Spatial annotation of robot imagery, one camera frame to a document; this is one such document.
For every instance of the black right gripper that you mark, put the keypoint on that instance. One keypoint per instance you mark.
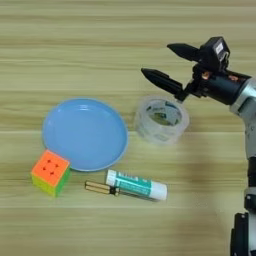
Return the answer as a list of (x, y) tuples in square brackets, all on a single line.
[(221, 85)]

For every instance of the clear tape roll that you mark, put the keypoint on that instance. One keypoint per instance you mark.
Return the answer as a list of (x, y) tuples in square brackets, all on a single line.
[(143, 128)]

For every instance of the blue round plate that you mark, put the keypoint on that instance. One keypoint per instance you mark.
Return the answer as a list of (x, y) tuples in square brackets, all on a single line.
[(85, 133)]

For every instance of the green and white glue stick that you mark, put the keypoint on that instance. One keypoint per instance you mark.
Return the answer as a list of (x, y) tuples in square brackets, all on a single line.
[(136, 185)]

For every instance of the gold and black pen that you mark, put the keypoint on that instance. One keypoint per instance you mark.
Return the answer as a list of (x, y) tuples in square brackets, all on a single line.
[(98, 187)]

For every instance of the orange and green puzzle cube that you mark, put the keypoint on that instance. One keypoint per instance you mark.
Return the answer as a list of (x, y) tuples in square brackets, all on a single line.
[(50, 170)]

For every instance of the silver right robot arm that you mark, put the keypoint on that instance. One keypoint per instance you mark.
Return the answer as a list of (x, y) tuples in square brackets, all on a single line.
[(250, 110)]

